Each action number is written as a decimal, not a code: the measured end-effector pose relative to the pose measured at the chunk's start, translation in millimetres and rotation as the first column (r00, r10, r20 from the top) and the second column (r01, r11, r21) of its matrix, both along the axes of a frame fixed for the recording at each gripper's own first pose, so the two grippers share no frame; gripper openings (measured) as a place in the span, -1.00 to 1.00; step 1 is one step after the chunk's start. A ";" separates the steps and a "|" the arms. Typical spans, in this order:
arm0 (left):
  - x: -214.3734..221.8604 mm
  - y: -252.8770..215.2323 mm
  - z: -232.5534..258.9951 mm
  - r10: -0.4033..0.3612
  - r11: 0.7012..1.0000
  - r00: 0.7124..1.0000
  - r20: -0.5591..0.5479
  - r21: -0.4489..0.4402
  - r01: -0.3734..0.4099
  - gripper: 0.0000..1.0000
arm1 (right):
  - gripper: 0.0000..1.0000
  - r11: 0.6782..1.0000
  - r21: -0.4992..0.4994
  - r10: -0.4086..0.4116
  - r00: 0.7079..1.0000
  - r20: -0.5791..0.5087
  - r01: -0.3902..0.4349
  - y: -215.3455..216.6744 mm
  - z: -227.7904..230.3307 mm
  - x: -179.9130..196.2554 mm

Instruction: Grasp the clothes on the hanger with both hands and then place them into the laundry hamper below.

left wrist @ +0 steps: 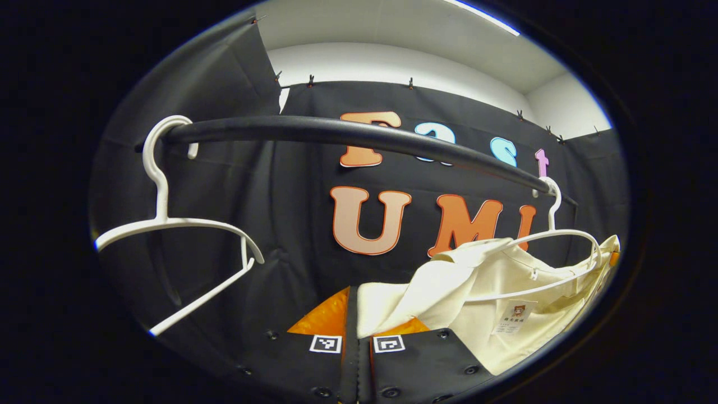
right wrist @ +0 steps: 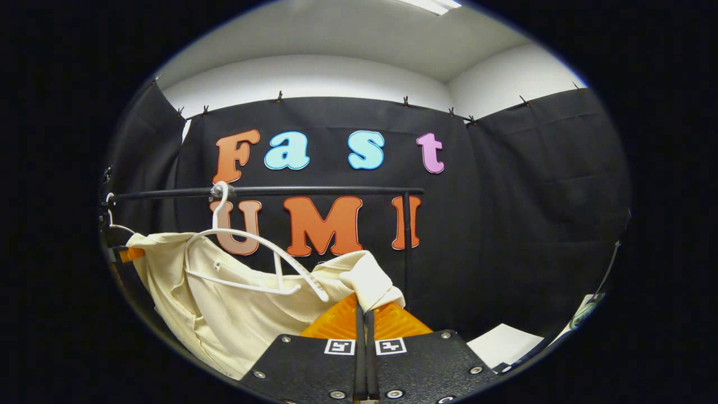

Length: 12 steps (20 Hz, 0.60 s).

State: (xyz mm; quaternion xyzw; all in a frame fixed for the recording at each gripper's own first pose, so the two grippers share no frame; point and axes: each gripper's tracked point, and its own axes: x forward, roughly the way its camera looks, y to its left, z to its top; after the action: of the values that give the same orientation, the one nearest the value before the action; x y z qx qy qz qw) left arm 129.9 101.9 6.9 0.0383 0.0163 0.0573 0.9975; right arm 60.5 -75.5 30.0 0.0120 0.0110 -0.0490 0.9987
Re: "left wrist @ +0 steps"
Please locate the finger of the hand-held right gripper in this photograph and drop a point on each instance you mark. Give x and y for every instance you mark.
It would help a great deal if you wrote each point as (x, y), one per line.
(615, 258)

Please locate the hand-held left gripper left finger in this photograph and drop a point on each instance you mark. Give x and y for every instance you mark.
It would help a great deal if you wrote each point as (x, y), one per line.
(350, 359)

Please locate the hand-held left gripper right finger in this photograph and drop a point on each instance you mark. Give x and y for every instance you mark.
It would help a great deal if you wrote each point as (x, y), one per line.
(426, 365)

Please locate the white hanger with jacket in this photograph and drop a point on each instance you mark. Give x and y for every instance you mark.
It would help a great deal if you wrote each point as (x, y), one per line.
(552, 219)

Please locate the cream jacket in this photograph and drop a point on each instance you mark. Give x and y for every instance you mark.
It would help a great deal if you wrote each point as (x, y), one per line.
(449, 292)

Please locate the black clothes rack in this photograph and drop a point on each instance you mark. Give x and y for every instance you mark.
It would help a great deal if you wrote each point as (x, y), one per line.
(308, 128)

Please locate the white empty hanger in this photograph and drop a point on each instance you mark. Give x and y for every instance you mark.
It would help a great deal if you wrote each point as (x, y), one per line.
(162, 205)

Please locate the black backdrop cloth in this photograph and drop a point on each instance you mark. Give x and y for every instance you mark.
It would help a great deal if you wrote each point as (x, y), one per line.
(280, 224)

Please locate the row of black cloth clips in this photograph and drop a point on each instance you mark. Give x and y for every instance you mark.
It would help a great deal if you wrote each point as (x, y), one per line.
(410, 84)

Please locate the ceiling light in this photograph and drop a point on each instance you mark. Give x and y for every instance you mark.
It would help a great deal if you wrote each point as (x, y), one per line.
(482, 15)

